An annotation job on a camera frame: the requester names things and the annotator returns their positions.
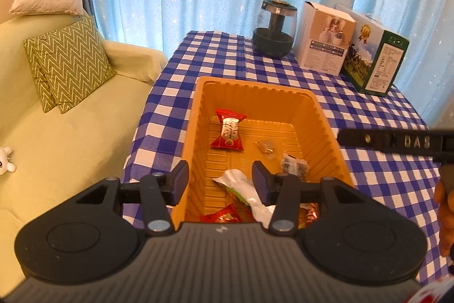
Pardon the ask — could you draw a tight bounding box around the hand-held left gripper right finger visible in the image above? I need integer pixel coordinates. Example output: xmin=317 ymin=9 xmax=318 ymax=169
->
xmin=251 ymin=160 xmax=368 ymax=236

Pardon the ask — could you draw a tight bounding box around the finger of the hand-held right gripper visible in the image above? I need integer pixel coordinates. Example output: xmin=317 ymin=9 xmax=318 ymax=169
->
xmin=337 ymin=128 xmax=442 ymax=155

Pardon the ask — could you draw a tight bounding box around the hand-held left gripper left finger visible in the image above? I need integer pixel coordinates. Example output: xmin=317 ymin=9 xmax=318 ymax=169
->
xmin=74 ymin=160 xmax=190 ymax=237

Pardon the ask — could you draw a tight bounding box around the white green snack packet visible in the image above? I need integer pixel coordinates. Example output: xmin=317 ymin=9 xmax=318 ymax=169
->
xmin=212 ymin=169 xmax=278 ymax=230

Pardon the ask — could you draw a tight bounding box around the small clear brown candy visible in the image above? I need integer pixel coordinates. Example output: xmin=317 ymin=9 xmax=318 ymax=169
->
xmin=255 ymin=139 xmax=276 ymax=155

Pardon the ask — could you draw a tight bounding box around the small grey snack packet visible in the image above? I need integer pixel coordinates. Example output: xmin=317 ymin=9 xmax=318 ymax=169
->
xmin=279 ymin=153 xmax=310 ymax=183

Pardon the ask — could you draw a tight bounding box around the red candy gold print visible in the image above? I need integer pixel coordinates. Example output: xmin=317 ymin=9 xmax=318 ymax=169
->
xmin=199 ymin=203 xmax=242 ymax=224

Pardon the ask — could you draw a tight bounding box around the red white pillow candy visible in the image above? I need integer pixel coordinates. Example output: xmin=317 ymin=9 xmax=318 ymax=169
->
xmin=209 ymin=108 xmax=248 ymax=151

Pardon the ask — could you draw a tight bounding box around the orange plastic tray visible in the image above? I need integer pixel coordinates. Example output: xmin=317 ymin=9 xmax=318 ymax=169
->
xmin=175 ymin=76 xmax=356 ymax=231

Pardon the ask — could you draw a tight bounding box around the person's right hand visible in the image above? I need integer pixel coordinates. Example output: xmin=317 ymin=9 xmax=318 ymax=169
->
xmin=434 ymin=179 xmax=454 ymax=258

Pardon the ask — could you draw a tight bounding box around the green cardboard box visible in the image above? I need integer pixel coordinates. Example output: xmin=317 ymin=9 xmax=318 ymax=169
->
xmin=335 ymin=4 xmax=411 ymax=97

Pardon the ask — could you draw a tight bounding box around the white cardboard box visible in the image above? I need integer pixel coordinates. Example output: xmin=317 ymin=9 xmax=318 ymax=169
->
xmin=293 ymin=1 xmax=357 ymax=77

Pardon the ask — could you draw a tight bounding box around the light green sofa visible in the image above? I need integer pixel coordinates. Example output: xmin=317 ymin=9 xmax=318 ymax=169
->
xmin=0 ymin=14 xmax=168 ymax=294

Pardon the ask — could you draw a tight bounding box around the blue white checked tablecloth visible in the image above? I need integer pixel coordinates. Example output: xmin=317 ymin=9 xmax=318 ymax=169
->
xmin=120 ymin=30 xmax=454 ymax=287

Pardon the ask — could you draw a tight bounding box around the red white patterned clothing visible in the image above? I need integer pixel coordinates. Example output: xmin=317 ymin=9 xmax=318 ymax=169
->
xmin=406 ymin=275 xmax=454 ymax=303

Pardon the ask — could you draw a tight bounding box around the dark green tabletop humidifier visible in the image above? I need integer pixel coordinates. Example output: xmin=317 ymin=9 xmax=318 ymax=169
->
xmin=252 ymin=0 xmax=298 ymax=59

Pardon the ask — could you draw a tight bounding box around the green zigzag cushion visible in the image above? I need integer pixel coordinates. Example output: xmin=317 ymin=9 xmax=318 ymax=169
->
xmin=23 ymin=15 xmax=117 ymax=115

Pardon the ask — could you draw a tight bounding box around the white plush toy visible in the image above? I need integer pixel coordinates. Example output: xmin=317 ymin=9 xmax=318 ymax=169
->
xmin=0 ymin=146 xmax=17 ymax=176

